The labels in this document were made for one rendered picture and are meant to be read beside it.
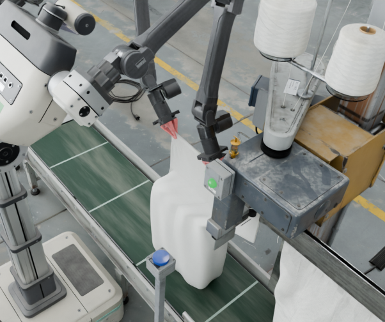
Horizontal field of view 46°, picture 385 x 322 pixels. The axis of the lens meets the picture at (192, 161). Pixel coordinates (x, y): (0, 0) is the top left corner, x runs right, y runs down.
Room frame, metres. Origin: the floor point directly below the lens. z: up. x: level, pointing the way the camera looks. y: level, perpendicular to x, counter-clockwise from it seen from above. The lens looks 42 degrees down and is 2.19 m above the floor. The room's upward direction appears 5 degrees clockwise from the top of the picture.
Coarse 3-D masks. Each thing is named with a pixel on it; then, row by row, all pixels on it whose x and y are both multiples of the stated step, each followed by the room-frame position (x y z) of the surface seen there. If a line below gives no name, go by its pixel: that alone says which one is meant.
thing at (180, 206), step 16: (176, 144) 1.38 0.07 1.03; (176, 160) 1.38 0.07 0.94; (192, 160) 1.30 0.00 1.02; (176, 176) 1.36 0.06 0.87; (192, 176) 1.29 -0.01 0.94; (160, 192) 1.32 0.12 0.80; (176, 192) 1.30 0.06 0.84; (192, 192) 1.27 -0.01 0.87; (208, 192) 1.22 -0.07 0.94; (160, 208) 1.31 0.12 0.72; (176, 208) 1.25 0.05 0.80; (192, 208) 1.22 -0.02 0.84; (208, 208) 1.20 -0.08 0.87; (160, 224) 1.30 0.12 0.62; (176, 224) 1.22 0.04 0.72; (192, 224) 1.18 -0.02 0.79; (240, 224) 1.09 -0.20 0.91; (256, 224) 1.04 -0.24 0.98; (160, 240) 1.30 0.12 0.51; (176, 240) 1.22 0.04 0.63; (192, 240) 1.16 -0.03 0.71; (208, 240) 1.13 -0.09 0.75; (176, 256) 1.21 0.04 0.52; (192, 256) 1.15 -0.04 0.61; (208, 256) 1.12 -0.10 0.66; (224, 256) 1.18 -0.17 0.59; (192, 272) 1.14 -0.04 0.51; (208, 272) 1.12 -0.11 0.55
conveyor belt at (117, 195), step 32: (64, 128) 2.21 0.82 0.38; (64, 160) 1.92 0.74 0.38; (96, 160) 1.94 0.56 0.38; (128, 160) 1.96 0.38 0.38; (96, 192) 1.69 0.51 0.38; (128, 192) 1.71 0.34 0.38; (128, 224) 1.48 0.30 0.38; (128, 256) 1.29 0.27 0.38; (192, 288) 1.15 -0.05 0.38; (224, 288) 1.16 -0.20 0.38; (256, 288) 1.17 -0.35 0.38; (224, 320) 1.00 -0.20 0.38; (256, 320) 1.02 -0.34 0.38
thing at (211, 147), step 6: (210, 138) 1.22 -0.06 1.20; (216, 138) 1.24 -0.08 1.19; (204, 144) 1.22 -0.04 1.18; (210, 144) 1.21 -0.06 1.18; (216, 144) 1.22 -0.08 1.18; (204, 150) 1.22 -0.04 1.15; (210, 150) 1.21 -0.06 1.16; (216, 150) 1.21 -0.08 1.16; (222, 150) 1.22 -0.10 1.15; (198, 156) 1.21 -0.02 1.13; (204, 156) 1.19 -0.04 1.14; (210, 156) 1.18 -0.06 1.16
